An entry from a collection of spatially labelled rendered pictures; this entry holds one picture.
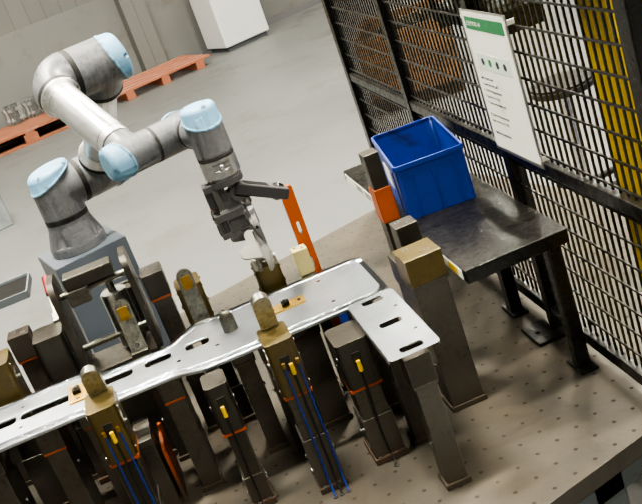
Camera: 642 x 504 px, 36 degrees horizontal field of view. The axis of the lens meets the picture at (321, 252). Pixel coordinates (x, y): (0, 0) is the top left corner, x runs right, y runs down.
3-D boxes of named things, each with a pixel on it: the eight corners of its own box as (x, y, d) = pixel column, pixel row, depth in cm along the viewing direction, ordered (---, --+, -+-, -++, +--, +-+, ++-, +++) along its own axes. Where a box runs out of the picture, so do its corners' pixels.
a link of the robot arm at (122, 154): (4, 63, 221) (109, 150, 190) (49, 45, 226) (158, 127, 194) (20, 107, 229) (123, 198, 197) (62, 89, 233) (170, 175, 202)
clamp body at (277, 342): (325, 505, 194) (264, 355, 182) (311, 475, 205) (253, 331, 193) (356, 492, 195) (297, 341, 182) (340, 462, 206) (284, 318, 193)
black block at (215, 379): (257, 521, 197) (204, 398, 186) (249, 495, 206) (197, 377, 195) (282, 510, 197) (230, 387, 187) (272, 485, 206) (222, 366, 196)
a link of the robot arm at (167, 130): (136, 125, 204) (157, 127, 195) (182, 104, 209) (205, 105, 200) (151, 160, 207) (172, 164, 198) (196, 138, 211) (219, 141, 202)
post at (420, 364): (448, 491, 185) (403, 361, 175) (439, 478, 189) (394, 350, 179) (472, 480, 185) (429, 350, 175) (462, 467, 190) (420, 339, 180)
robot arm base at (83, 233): (47, 253, 269) (31, 221, 265) (97, 229, 274) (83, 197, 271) (61, 264, 256) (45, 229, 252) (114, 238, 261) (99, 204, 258)
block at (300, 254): (343, 391, 232) (292, 253, 219) (339, 384, 235) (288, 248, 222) (357, 385, 232) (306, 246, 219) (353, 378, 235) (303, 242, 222)
